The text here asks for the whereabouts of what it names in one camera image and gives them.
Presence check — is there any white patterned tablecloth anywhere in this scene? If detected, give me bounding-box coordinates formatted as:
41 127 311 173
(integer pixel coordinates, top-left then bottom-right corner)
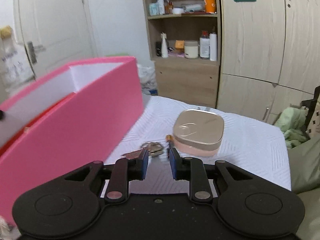
104 95 291 190

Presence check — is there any wooden open shelf unit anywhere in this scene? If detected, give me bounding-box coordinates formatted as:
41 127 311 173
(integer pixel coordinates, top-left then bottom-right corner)
143 0 221 108

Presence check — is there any light wood wardrobe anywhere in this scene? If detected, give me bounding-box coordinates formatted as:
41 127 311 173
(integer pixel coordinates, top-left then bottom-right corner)
217 0 319 123

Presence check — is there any patterned tote bag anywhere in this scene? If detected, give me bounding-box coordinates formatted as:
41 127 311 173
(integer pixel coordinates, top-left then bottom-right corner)
301 86 319 139

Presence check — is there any red capped bottle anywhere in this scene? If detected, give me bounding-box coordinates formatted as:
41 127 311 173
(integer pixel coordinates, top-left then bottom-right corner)
200 30 210 59

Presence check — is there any white spray bottle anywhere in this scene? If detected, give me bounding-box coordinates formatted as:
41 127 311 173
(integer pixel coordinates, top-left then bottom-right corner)
161 33 169 58

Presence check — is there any pink cardboard box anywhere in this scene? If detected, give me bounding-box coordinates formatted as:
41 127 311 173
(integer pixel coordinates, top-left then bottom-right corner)
1 56 144 223

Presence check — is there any white plastic hanging bag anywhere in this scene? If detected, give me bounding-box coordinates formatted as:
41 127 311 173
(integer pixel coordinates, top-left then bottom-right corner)
1 39 34 91

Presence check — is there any tall white bottle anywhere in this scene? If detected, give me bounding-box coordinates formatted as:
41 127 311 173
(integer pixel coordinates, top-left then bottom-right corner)
209 33 217 61

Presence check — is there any silver key bunch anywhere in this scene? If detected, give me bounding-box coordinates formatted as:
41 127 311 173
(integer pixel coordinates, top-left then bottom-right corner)
121 141 164 159

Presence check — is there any small AA battery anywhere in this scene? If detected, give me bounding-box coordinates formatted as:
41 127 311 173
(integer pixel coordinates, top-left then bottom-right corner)
165 134 174 148

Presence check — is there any olive green padded jacket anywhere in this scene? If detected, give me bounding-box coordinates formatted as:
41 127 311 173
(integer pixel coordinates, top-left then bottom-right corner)
274 107 319 239

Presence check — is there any pink gold square case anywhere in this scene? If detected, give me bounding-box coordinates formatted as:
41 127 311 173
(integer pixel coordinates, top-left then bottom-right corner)
172 109 225 157

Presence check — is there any orange paper cup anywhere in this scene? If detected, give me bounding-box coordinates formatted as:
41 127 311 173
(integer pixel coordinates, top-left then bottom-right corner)
204 0 216 14

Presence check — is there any white room door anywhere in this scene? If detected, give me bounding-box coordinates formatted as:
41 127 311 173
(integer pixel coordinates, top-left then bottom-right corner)
14 0 95 78

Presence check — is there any white lidded jar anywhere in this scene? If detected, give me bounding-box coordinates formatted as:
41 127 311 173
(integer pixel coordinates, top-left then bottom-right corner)
184 41 199 59

